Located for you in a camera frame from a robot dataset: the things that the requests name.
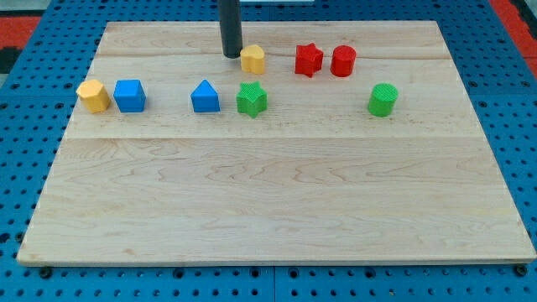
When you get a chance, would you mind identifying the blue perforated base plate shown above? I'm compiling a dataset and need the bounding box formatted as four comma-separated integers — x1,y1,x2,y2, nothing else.
1,0,536,301

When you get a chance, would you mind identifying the yellow heart block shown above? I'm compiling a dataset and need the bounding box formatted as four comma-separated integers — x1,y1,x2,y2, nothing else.
240,44,265,75

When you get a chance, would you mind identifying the blue cube block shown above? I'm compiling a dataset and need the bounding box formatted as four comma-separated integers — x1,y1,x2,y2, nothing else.
113,79,146,113

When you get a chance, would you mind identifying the green cylinder block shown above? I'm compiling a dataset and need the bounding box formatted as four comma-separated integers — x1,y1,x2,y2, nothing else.
368,83,399,117

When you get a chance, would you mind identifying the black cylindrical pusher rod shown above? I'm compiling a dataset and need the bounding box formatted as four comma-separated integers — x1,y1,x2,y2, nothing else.
217,0,242,59

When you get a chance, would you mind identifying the green star block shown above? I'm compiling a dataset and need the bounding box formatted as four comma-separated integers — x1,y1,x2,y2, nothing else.
236,81,268,118

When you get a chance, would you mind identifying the red cylinder block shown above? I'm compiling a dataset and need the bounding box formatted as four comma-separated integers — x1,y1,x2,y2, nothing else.
331,45,357,77

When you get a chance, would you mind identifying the blue triangle block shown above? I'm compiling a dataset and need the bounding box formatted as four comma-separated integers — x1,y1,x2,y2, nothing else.
190,79,221,113

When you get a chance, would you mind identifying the yellow hexagon block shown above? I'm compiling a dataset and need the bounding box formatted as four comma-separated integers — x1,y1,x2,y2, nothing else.
76,79,111,113

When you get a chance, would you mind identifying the wooden board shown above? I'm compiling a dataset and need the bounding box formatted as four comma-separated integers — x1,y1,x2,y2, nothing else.
18,21,536,267

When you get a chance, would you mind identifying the red star block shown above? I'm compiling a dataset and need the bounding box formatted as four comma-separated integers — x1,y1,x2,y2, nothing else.
295,43,324,78

